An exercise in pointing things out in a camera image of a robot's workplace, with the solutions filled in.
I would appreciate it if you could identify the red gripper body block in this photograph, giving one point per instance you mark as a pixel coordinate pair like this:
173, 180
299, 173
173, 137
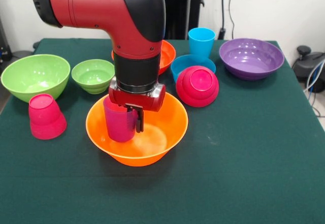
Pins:
152, 100

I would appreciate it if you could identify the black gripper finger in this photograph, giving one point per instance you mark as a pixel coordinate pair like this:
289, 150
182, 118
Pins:
131, 120
140, 121

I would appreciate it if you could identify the purple cup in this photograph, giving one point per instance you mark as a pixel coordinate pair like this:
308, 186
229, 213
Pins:
116, 125

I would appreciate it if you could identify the large orange bowl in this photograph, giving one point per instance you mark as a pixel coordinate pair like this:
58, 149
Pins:
172, 122

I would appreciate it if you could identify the pink bowl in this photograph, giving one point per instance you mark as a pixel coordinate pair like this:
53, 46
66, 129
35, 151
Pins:
198, 87

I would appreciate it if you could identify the small green bowl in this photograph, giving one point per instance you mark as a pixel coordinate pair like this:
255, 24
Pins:
92, 76

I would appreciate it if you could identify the pink cup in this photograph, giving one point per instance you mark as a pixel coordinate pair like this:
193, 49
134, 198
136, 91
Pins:
47, 120

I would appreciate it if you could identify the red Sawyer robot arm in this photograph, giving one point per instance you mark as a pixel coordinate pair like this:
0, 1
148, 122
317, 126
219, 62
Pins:
114, 13

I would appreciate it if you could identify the blue bowl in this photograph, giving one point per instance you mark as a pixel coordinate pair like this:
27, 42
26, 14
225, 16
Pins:
179, 62

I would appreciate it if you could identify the red bowl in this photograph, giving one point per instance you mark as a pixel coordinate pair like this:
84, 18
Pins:
167, 56

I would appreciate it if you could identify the blue cup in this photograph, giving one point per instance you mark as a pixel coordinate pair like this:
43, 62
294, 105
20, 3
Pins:
201, 43

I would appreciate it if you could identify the dark green tablecloth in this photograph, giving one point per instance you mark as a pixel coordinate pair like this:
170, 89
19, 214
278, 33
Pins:
215, 145

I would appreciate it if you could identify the large green bowl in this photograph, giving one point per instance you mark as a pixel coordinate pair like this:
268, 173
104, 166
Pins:
35, 79

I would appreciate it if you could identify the purple bowl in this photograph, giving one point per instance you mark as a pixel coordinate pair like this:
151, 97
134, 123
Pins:
251, 59

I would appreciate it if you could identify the black equipment box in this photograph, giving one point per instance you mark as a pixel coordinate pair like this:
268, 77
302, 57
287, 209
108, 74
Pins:
3, 43

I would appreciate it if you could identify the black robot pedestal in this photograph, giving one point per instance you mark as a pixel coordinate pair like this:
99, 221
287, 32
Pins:
182, 8

